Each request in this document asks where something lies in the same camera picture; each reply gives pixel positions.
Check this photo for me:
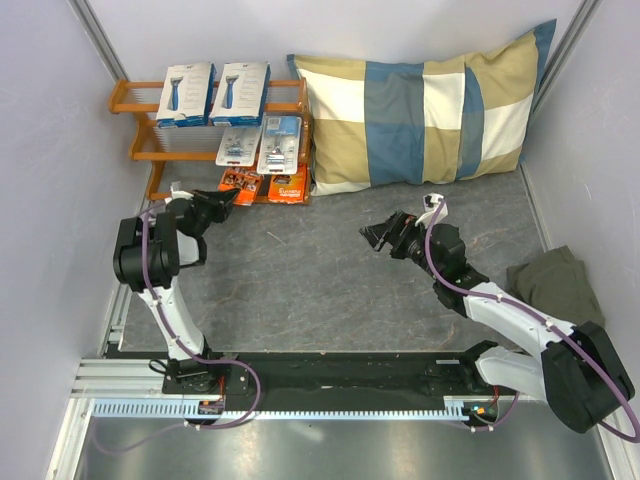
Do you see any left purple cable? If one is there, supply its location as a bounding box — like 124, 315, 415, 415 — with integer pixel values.
92, 202, 261, 454

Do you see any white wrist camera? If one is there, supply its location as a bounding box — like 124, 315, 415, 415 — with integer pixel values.
415, 193, 448, 227
164, 181, 193, 204

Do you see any clear blister razor pack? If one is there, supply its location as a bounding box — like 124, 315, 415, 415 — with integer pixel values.
215, 126, 262, 167

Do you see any orange wooden two-tier shelf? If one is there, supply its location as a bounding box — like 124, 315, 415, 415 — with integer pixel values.
107, 79, 312, 205

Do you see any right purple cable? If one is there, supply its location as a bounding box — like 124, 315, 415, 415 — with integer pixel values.
423, 202, 640, 444

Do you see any white box blue razor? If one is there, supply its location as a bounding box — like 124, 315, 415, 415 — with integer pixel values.
209, 61, 271, 127
156, 62, 216, 129

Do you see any orange black razor pack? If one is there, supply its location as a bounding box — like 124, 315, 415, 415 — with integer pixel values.
267, 165, 307, 205

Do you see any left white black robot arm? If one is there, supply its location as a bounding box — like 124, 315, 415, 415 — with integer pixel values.
113, 188, 241, 395

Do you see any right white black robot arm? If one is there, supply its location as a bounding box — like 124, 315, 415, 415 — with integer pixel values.
359, 210, 639, 433

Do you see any orange razor cartridge pack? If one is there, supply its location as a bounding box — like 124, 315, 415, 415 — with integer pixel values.
218, 167, 263, 206

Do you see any purple cable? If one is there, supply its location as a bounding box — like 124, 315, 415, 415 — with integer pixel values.
92, 202, 261, 454
423, 202, 640, 444

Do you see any Gillette razor blister pack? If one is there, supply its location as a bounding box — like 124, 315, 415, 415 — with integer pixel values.
257, 115, 302, 175

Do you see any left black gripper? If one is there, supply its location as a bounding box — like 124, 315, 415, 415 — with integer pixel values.
190, 189, 241, 237

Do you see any olive green cloth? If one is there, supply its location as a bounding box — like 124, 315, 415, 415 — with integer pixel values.
506, 246, 606, 328

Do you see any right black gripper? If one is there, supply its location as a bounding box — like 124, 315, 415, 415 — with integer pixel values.
358, 210, 442, 281

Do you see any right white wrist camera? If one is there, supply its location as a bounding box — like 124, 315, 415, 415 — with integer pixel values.
415, 193, 448, 227

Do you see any blue beige checkered pillow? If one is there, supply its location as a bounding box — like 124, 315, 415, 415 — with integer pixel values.
288, 20, 556, 196

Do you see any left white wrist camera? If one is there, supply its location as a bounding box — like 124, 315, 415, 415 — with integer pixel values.
164, 181, 193, 204

